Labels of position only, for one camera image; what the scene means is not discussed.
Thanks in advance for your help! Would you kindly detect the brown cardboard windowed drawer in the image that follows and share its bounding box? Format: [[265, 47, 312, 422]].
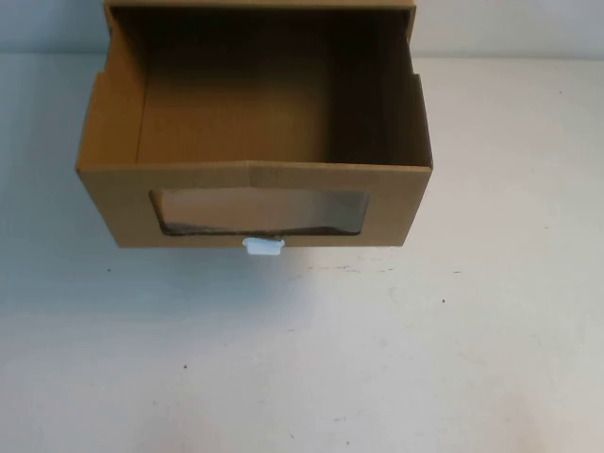
[[74, 4, 434, 250]]

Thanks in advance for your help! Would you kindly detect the brown cardboard box sleeve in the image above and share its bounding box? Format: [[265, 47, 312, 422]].
[[102, 0, 421, 76]]

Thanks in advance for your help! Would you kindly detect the white plastic drawer handle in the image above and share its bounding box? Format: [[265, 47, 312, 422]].
[[242, 237, 287, 258]]

